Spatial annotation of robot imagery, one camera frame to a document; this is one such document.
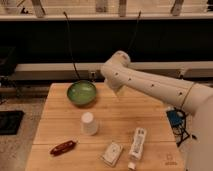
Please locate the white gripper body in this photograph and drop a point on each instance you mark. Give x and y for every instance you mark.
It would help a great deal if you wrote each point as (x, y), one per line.
(119, 92)

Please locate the green ceramic bowl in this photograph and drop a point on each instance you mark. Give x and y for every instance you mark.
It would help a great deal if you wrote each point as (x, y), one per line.
(81, 92)

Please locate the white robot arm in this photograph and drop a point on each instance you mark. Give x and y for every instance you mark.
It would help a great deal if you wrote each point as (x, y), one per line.
(191, 97)

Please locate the white paper cup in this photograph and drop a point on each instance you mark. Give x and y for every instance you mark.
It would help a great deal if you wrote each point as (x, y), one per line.
(89, 125)

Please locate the blue controller box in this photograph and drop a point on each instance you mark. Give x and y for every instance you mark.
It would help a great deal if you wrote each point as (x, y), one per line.
(176, 117)

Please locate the small white packet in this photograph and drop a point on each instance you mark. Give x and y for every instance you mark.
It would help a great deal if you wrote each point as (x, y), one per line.
(112, 153)

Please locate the black floor mat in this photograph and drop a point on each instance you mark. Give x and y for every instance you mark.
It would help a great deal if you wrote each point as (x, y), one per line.
(10, 122)

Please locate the black equipment at left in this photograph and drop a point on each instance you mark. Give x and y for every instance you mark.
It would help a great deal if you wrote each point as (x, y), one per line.
(8, 60)

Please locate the wall power outlet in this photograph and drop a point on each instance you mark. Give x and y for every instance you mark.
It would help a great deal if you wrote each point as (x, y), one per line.
(92, 75)

